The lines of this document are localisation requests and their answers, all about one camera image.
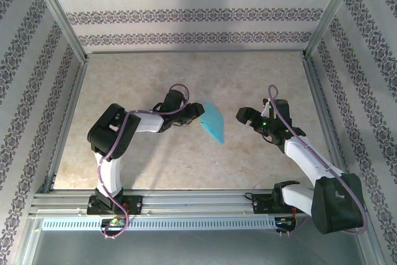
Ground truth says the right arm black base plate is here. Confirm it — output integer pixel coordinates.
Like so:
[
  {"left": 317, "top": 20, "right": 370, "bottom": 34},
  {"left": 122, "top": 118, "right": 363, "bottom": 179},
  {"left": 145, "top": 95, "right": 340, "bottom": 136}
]
[{"left": 252, "top": 193, "right": 306, "bottom": 215}]

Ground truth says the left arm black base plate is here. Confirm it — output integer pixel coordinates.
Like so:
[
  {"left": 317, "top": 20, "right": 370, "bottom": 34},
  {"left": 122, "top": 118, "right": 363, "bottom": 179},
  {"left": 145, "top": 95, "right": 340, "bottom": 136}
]
[{"left": 86, "top": 195, "right": 143, "bottom": 215}]

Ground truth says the grey metal sheet panel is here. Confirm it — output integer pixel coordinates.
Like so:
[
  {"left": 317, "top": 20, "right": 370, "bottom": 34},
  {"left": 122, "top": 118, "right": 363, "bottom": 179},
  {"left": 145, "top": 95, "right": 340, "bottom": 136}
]
[{"left": 18, "top": 215, "right": 381, "bottom": 265}]

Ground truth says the aluminium side rail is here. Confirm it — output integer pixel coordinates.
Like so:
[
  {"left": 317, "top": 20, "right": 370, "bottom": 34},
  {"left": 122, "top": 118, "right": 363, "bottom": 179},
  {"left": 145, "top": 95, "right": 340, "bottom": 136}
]
[
  {"left": 42, "top": 58, "right": 89, "bottom": 194},
  {"left": 301, "top": 58, "right": 354, "bottom": 191}
]

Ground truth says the thin aluminium wall rail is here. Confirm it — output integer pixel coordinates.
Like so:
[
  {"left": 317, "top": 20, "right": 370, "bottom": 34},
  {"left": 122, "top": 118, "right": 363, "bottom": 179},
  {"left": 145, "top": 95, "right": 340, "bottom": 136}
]
[{"left": 85, "top": 49, "right": 308, "bottom": 56}]

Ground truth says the light blue cloth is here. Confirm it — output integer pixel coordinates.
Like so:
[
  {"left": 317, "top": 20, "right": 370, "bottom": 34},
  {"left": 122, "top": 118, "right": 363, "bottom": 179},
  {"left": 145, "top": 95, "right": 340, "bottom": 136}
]
[{"left": 197, "top": 101, "right": 226, "bottom": 145}]

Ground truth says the aluminium corner post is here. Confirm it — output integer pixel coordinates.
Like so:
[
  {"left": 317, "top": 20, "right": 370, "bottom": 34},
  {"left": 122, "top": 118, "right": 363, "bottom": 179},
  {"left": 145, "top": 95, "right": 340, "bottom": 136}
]
[
  {"left": 27, "top": 0, "right": 89, "bottom": 65},
  {"left": 303, "top": 0, "right": 364, "bottom": 63}
]

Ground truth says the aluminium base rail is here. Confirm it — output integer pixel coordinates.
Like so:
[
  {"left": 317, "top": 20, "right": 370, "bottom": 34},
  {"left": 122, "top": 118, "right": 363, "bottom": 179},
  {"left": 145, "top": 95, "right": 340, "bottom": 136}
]
[{"left": 29, "top": 187, "right": 365, "bottom": 216}]

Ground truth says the white slotted cable duct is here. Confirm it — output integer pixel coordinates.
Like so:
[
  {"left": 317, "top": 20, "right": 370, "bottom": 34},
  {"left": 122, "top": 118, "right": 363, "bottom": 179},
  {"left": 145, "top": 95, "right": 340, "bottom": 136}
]
[{"left": 41, "top": 217, "right": 279, "bottom": 231}]

